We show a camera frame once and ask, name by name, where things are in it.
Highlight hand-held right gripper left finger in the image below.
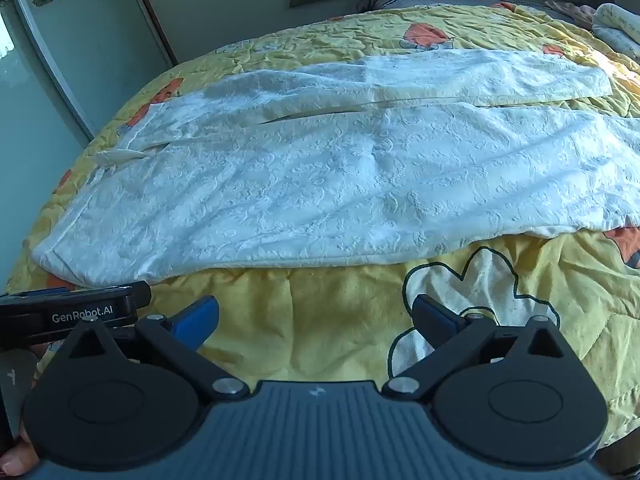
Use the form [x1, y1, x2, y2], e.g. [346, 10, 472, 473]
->
[65, 296, 251, 403]

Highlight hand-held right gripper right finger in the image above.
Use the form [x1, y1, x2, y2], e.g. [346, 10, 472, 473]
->
[381, 294, 576, 403]

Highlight white embossed pants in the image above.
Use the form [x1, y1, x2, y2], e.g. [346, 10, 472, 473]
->
[32, 49, 640, 288]

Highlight person's left hand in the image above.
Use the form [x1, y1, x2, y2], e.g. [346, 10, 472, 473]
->
[0, 426, 42, 478]

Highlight yellow printed quilt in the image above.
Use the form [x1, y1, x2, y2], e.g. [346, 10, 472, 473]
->
[5, 2, 640, 453]

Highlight pink cloth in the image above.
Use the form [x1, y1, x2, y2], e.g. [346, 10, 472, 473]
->
[544, 0, 598, 28]

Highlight white printed pillow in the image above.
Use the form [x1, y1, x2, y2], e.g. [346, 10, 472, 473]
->
[591, 3, 640, 62]

